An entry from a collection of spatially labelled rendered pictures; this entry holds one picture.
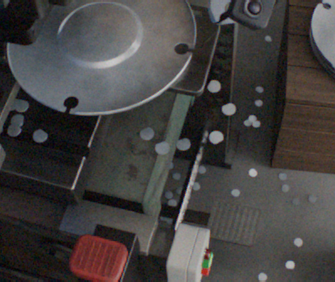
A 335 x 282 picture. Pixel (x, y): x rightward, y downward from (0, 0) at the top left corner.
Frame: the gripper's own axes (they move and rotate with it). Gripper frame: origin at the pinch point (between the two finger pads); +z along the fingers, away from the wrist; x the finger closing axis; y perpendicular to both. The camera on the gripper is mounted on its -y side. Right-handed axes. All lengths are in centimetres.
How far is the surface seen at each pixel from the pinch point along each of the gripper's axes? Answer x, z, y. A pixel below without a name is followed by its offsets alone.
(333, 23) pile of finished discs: -41, 34, 45
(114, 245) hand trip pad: 2.9, 12.7, -29.9
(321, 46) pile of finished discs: -39, 35, 37
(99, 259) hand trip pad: 4.2, 13.4, -32.3
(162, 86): 2.8, 10.5, -6.2
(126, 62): 8.2, 13.0, -3.2
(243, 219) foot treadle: -37, 61, 1
